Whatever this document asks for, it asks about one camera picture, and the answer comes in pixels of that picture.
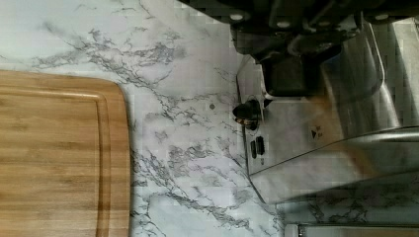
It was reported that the bamboo cutting board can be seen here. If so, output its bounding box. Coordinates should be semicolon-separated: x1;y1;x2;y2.
0;71;130;237

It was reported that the stainless steel toaster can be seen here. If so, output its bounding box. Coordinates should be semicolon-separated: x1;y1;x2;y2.
237;18;418;203

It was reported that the black toaster browning knob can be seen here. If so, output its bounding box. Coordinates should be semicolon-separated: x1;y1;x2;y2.
232;100;261;130

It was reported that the black toaster lever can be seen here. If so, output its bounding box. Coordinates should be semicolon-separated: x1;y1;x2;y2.
261;56;323;97

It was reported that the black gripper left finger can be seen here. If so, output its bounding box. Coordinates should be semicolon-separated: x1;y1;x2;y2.
230;26;295;64

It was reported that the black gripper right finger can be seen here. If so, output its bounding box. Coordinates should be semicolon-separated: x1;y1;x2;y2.
286;29;360;66

